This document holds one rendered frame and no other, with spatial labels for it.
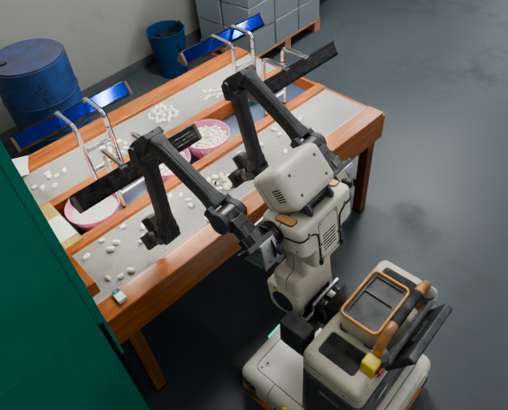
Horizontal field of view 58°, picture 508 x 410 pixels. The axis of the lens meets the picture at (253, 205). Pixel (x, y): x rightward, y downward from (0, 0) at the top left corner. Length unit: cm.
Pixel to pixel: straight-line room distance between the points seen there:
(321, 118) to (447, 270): 117
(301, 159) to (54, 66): 244
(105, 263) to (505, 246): 233
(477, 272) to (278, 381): 142
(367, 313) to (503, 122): 281
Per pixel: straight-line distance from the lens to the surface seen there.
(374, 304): 168
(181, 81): 309
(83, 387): 206
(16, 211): 138
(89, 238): 221
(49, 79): 357
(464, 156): 377
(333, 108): 278
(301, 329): 179
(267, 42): 467
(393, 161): 360
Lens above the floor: 232
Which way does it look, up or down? 46 degrees down
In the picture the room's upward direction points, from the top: 6 degrees counter-clockwise
